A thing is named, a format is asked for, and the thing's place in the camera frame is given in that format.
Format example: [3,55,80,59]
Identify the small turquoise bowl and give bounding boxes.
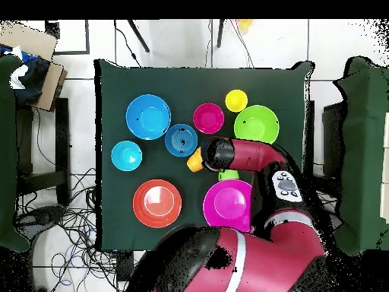
[110,140,144,172]

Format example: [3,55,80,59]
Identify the tangle of black cables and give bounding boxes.
[14,167,134,292]

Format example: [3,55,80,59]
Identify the large blue bowl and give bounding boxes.
[125,94,172,141]

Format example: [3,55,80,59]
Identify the black square frame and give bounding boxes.
[45,19,90,56]

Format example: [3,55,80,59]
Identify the dark green table cloth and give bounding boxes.
[93,58,316,254]

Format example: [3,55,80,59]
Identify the black floor cable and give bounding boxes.
[113,19,142,68]

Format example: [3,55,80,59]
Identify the green bowl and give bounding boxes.
[233,104,280,145]

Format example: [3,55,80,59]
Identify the bundle of clothes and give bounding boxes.
[0,45,52,106]

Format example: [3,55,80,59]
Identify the black stool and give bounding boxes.
[16,97,72,205]

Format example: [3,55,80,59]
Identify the cardboard box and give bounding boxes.
[0,20,68,113]

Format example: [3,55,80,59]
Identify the orange cup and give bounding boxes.
[185,146,204,173]

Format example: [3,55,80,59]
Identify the yellow object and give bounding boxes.
[236,19,255,33]

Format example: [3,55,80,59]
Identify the black pedestal foot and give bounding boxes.
[17,205,66,227]

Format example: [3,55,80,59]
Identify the ribbed blue bowl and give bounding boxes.
[164,123,199,158]

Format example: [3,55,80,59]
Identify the yellow cup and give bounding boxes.
[224,88,248,113]

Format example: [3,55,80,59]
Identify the large pink bowl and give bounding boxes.
[202,179,253,233]

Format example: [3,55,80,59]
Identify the black power brick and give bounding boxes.
[115,250,134,282]

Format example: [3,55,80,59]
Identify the black tripod leg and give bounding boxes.
[216,19,226,49]
[127,19,150,53]

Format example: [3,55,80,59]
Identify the green cloth side table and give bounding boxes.
[330,56,389,256]
[0,54,31,253]

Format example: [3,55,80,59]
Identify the small red bowl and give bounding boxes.
[192,102,225,135]

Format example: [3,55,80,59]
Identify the orange-red bowl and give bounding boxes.
[132,178,183,229]

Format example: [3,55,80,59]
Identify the green cup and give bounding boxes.
[217,169,241,181]

